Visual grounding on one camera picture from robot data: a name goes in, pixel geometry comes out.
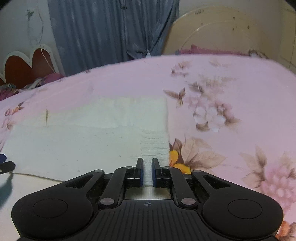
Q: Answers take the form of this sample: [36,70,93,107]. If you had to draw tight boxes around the pale green knit garment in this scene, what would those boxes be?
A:
[3,97,169,199]

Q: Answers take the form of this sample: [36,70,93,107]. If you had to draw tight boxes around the purple clothes pile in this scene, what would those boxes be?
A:
[0,73,64,101]

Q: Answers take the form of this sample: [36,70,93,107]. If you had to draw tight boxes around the pink floral bedsheet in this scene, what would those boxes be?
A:
[0,54,296,241]

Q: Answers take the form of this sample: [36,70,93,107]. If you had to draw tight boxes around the white pump bottle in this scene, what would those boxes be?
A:
[145,49,151,58]

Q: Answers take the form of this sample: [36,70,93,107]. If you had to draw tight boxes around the magenta pillow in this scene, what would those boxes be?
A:
[176,44,247,56]

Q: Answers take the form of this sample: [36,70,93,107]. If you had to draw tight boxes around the blue grey curtain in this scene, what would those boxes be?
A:
[48,0,179,75]

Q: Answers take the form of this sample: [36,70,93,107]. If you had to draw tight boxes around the cream round headboard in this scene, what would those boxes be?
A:
[162,6,278,59]

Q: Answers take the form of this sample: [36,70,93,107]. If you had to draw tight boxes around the yellow wardrobe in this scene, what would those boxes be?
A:
[278,1,295,74]

